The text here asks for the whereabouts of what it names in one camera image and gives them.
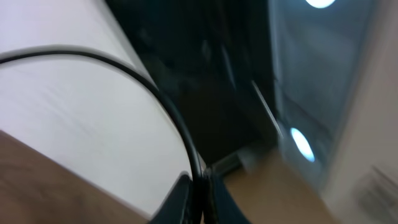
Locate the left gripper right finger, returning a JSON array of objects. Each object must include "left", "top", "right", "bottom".
[{"left": 203, "top": 169, "right": 250, "bottom": 224}]

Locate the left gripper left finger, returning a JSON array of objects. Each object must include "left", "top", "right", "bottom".
[{"left": 149, "top": 174, "right": 192, "bottom": 224}]

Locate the black usb cable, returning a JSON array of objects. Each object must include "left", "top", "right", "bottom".
[{"left": 0, "top": 49, "right": 205, "bottom": 187}]

